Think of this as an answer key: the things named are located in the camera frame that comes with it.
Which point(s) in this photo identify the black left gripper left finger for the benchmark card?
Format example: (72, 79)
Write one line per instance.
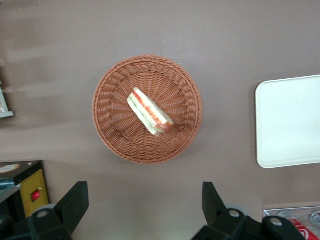
(71, 205)

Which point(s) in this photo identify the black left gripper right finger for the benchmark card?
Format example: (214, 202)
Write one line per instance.
(217, 215)

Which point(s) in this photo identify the triangular sandwich half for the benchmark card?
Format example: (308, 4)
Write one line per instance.
(148, 112)

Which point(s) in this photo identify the round brown wicker basket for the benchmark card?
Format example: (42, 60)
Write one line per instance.
(120, 130)

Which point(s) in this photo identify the grey snack display tray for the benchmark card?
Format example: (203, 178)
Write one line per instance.
(5, 110)

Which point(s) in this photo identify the beige plastic tray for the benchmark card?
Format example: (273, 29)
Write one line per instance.
(287, 122)

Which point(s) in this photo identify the black food warmer cabinet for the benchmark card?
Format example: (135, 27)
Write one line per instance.
(30, 190)

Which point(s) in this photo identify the clear acrylic bottle rack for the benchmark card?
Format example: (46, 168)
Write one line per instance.
(272, 212)

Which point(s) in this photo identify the red cola bottle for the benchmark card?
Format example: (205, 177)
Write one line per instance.
(303, 228)

